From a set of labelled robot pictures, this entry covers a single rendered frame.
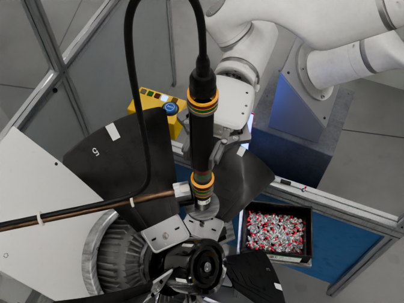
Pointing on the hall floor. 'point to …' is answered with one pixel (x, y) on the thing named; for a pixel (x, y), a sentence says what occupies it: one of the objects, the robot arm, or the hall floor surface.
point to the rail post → (361, 265)
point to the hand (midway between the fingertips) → (202, 151)
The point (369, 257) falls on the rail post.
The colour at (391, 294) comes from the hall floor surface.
